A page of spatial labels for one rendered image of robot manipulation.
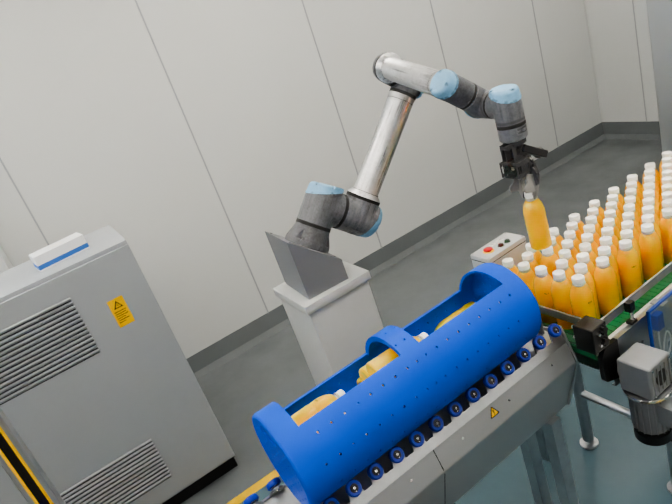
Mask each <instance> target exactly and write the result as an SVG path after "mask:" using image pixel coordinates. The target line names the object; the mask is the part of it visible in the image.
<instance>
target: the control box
mask: <svg viewBox="0 0 672 504"><path fill-rule="evenodd" d="M502 238H503V239H502ZM507 238H508V239H510V242H507V243H505V242H504V240H505V239H507ZM498 240H499V241H498ZM497 241H498V242H497ZM501 242H502V243H503V244H504V245H503V246H501V247H499V246H498V243H501ZM493 243H494V244H493ZM491 244H493V245H492V246H491ZM525 245H526V239H525V236H522V235H517V234H512V233H506V232H505V233H503V234H502V235H500V236H499V237H497V238H496V239H494V240H493V241H491V242H490V243H488V244H486V245H485V246H483V247H482V248H480V249H479V250H477V251H476V252H474V253H472V254H471V255H470V256H471V259H472V263H473V267H474V268H476V267H477V266H479V265H481V264H483V263H495V264H499V265H501V266H503V264H502V260H503V259H505V258H512V259H513V261H514V264H515V266H516V267H517V266H518V264H519V263H520V262H523V261H522V259H523V258H522V254H523V253H524V252H526V247H525ZM485 247H493V250H491V251H490V252H484V251H483V249H484V248H485Z"/></svg>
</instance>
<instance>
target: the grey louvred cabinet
mask: <svg viewBox="0 0 672 504"><path fill-rule="evenodd" d="M84 238H85V240H86V242H87V243H88V245H89V247H90V248H89V249H87V250H85V251H83V252H81V253H79V254H77V255H75V256H73V257H71V258H69V259H67V260H65V261H63V262H61V263H59V264H57V265H55V266H53V267H51V268H49V269H47V270H45V271H43V272H40V271H39V270H38V269H36V267H35V266H34V264H33V262H32V261H31V260H29V261H27V262H25V263H22V264H20V265H18V266H16V267H13V268H11V269H9V270H7V271H4V272H2V273H0V408H1V409H2V411H3V412H4V413H5V415H6V416H7V418H8V419H9V421H10V422H11V424H12V425H13V427H14V428H15V430H16V431H17V433H18V434H19V435H20V437H21V438H22V440H23V441H24V443H25V444H26V446H27V447H28V449H29V450H30V452H31V453H32V455H33V456H34V457H35V459H36V460H37V462H38V463H39V465H40V466H41V468H42V469H43V471H44V472H45V474H46V475H47V476H48V478H49V479H50V481H51V482H52V484H53V485H54V487H55V488H56V490H57V491H58V493H59V494H60V496H61V497H62V498H63V500H64V501H65V503H66V504H181V503H183V502H184V501H185V500H187V499H188V498H190V497H191V496H193V495H194V494H196V493H197V492H199V491H200V490H202V489H203V488H205V487H206V486H208V485H209V484H211V483H212V482H214V481H215V480H217V479H218V478H220V477H221V476H223V475H224V474H226V473H227V472H229V471H230V470H232V469H233V468H235V467H236V466H238V465H237V463H236V461H235V459H234V457H233V456H235V454H234V452H233V450H232V448H231V446H230V444H229V442H228V440H227V438H226V436H225V434H224V432H223V430H222V428H221V426H220V424H219V422H218V420H217V418H216V416H215V414H214V413H213V411H212V409H211V407H210V405H209V403H208V401H207V399H206V397H205V395H204V393H203V391H202V389H201V387H200V385H199V383H198V381H197V379H196V377H195V375H194V373H193V371H192V369H191V367H190V365H189V363H188V361H187V359H186V357H185V355H184V353H183V351H182V349H181V347H180V345H179V343H178V341H177V340H176V338H175V336H174V334H173V332H172V330H171V328H170V326H169V324H168V322H167V320H166V318H165V316H164V314H163V312H162V310H161V308H160V306H159V304H158V302H157V300H156V298H155V296H154V294H153V292H152V290H151V288H150V286H149V284H148V282H147V280H146V278H145V276H144V274H143V272H142V270H141V268H140V267H139V265H138V263H137V261H136V259H135V257H134V255H133V253H132V251H131V249H130V247H129V245H128V243H127V241H126V240H125V239H124V238H123V237H122V236H121V235H120V234H119V233H118V232H116V231H115V230H114V229H113V228H112V227H111V226H110V225H107V226H105V227H103V228H100V229H98V230H96V231H94V232H91V233H89V234H87V235H85V236H84ZM0 504H28V502H27V501H26V499H25V498H24V497H23V495H22V494H21V492H20V491H19V490H18V488H17V487H16V485H15V484H14V483H13V481H12V480H11V478H10V477H9V476H8V474H7V473H6V472H5V470H4V469H3V467H2V466H1V465H0Z"/></svg>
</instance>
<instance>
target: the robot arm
mask: <svg viewBox="0 0 672 504"><path fill-rule="evenodd" d="M372 70H373V74H374V76H375V77H376V78H377V79H378V80H379V81H381V82H383V83H384V84H386V85H388V86H390V90H389V94H388V97H387V100H386V102H385V105H384V108H383V110H382V113H381V116H380V118H379V121H378V124H377V126H376V129H375V132H374V134H373V137H372V140H371V142H370V145H369V148H368V150H367V153H366V155H365V158H364V161H363V163H362V166H361V169H360V171H359V174H358V177H357V179H356V182H355V185H354V187H352V188H350V189H348V190H347V193H346V195H345V194H343V193H344V189H343V188H339V187H335V186H331V185H327V184H324V183H320V182H315V181H312V182H310V183H309V185H308V187H307V190H306V191H305V195H304V198H303V201H302V204H301V207H300V210H299V213H298V216H297V219H296V222H295V224H294V225H293V226H292V228H291V229H290V230H289V231H288V233H287V234H286V236H285V239H286V240H288V241H290V242H292V243H295V244H297V245H300V246H303V247H306V248H309V249H312V250H315V251H319V252H322V253H328V252H329V248H330V246H329V234H330V231H331V228H334V229H338V230H341V231H344V232H347V233H350V234H353V235H355V236H360V237H365V238H366V237H370V236H372V235H373V234H374V233H375V232H376V231H377V229H378V228H379V225H380V224H381V221H382V216H383V213H382V209H381V208H380V207H379V205H380V200H379V198H378V194H379V192H380V189H381V186H382V184H383V181H384V179H385V176H386V173H387V171H388V168H389V166H390V163H391V160H392V158H393V155H394V153H395V150H396V147H397V145H398V142H399V140H400V137H401V134H402V132H403V129H404V127H405V124H406V121H407V119H408V116H409V114H410V111H411V108H412V106H413V103H414V102H415V100H416V99H418V98H420V97H421V96H422V94H424V93H426V94H428V95H431V96H434V97H435V98H437V99H440V100H442V101H445V102H447V103H449V104H451V105H453V106H455V107H457V108H459V109H461V110H463V111H464V112H465V113H466V115H468V116H469V117H472V118H475V119H481V118H485V119H495V123H496V127H497V132H498V137H499V141H500V142H501V143H503V145H501V146H499V147H500V152H501V156H502V162H501V163H499V165H500V170H501V174H502V178H504V177H505V178H509V179H513V183H512V185H511V186H510V191H511V192H514V191H519V193H520V195H521V196H522V198H525V197H524V192H525V193H526V194H527V193H532V195H533V198H534V199H536V198H537V195H538V190H539V183H540V174H539V170H538V168H537V166H536V163H535V162H534V160H533V159H534V158H533V157H531V155H532V156H534V157H535V158H542V157H544V158H546V157H547V154H548V150H545V149H543V148H541V147H533V146H530V145H526V144H524V143H525V142H526V141H527V140H526V137H527V136H528V129H527V124H526V119H525V114H524V109H523V104H522V99H521V97H522V95H521V92H520V89H519V87H518V86H517V85H516V84H503V85H499V86H496V87H494V88H492V89H491V90H486V89H484V88H482V87H481V86H479V85H477V84H475V83H473V82H471V81H469V80H467V79H465V78H464V77H462V76H460V75H458V74H456V73H455V72H454V71H452V70H448V69H442V70H437V69H434V68H430V67H427V66H423V65H420V64H416V63H412V62H409V61H405V60H403V59H401V58H400V57H399V56H398V55H397V54H395V53H392V52H383V53H381V54H379V55H378V56H377V57H376V58H375V60H374V62H373V66H372ZM502 166H503V169H504V174H503V172H502ZM528 173H530V174H528ZM525 176H526V182H527V184H526V186H525V183H524V179H525Z"/></svg>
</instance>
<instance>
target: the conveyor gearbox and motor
mask: <svg viewBox="0 0 672 504"><path fill-rule="evenodd" d="M617 373H618V375H619V379H620V385H621V388H622V389H623V393H624V394H625V396H626V397H628V401H629V408H630V414H631V420H632V424H633V428H634V434H635V437H636V438H637V439H638V440H639V441H640V442H642V443H643V444H646V445H650V446H661V445H665V444H667V443H669V442H670V441H671V442H672V396H671V394H672V385H671V384H672V373H671V365H670V356H669V353H668V352H667V351H663V350H660V349H657V348H654V347H651V346H648V345H645V344H641V343H638V342H636V343H635V344H634V345H632V346H631V347H630V348H629V349H628V350H627V351H626V352H624V353H623V354H622V355H621V356H620V357H619V358H618V359H617Z"/></svg>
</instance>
